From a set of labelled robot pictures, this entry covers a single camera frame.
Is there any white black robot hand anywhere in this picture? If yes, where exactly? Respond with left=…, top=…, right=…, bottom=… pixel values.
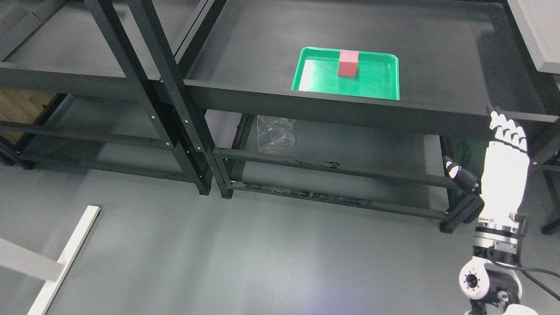
left=443, top=108, right=530, bottom=229

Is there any pink block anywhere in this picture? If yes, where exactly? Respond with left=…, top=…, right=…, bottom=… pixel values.
left=337, top=50, right=359, bottom=78

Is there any black middle metal shelf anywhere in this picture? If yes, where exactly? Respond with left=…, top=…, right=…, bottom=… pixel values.
left=127, top=0, right=560, bottom=234

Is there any green tray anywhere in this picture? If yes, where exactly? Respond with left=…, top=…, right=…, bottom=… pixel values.
left=291, top=47, right=400, bottom=100

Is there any black left metal shelf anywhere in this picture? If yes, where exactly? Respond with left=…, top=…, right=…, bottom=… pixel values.
left=1, top=0, right=211, bottom=195

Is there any clear plastic bag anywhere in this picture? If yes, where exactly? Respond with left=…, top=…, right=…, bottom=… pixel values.
left=257, top=115, right=297, bottom=154

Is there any white standing desk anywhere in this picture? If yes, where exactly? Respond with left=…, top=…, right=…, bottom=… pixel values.
left=0, top=205, right=102, bottom=315

